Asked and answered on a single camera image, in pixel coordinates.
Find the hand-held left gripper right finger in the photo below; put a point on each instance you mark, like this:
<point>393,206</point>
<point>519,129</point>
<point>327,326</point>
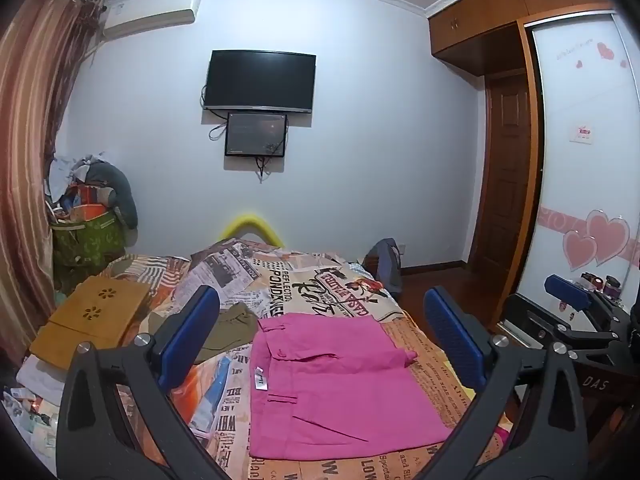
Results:
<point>452,330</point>

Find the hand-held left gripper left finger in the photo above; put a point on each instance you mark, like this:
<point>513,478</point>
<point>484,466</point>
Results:
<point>192,322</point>

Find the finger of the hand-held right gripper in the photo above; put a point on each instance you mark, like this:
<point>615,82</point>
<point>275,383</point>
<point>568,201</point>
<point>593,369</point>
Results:
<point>567,291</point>

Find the pink pants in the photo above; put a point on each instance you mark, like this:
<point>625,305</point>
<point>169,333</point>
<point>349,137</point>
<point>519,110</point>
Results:
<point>340,390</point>

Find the dark red jar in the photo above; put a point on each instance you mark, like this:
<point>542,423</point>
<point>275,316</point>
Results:
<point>592,281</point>

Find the olive green garment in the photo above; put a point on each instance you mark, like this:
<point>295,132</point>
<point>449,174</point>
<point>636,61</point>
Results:
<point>230,330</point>

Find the purple jar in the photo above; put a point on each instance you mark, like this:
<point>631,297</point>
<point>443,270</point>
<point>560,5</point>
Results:
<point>612,286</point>

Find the white heart-print wardrobe door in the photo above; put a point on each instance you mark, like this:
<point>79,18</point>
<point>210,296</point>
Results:
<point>575,200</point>

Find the blue grey backpack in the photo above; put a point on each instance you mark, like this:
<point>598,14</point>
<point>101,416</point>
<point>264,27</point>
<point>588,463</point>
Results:
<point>387,265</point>

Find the wooden lap desk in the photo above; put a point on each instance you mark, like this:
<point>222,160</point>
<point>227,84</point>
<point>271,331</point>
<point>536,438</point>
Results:
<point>80,320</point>

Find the yellow foam padding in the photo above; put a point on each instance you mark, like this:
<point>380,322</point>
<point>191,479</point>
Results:
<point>250,220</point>

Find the newspaper print blanket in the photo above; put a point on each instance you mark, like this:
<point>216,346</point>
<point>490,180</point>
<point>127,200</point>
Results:
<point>310,285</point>

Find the green patterned bag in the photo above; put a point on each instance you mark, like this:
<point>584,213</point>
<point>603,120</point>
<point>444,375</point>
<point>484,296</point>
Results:
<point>90,240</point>

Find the brown wooden door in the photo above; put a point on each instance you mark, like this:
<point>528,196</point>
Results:
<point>505,175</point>

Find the pile of clothes and pillows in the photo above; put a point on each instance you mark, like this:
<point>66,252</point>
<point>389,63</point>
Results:
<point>107,180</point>

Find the pile of small packets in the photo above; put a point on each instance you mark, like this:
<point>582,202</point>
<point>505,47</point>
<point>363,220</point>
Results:
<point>30,425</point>

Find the striped brown curtain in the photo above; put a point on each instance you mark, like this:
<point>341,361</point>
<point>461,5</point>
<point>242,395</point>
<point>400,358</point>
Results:
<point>30,135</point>

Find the wooden overhead cabinet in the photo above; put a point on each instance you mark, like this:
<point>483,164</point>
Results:
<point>480,15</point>

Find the white air conditioner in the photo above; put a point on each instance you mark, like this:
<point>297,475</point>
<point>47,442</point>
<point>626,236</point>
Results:
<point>150,10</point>

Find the small black wall monitor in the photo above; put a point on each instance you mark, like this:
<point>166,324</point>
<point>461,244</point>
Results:
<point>255,134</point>

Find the black wall television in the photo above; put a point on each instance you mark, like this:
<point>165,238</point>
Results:
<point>260,80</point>

